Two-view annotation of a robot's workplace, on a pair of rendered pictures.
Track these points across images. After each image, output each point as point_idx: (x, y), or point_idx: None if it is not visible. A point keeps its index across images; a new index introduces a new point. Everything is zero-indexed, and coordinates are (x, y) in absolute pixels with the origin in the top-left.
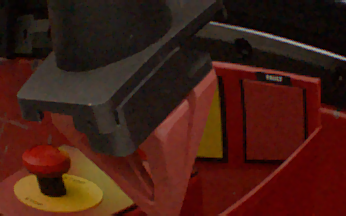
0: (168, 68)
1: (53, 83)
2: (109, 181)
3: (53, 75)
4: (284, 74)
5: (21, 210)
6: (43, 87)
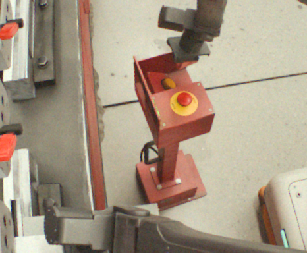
0: None
1: (203, 46)
2: (165, 102)
3: (201, 48)
4: (138, 64)
5: (201, 97)
6: (205, 47)
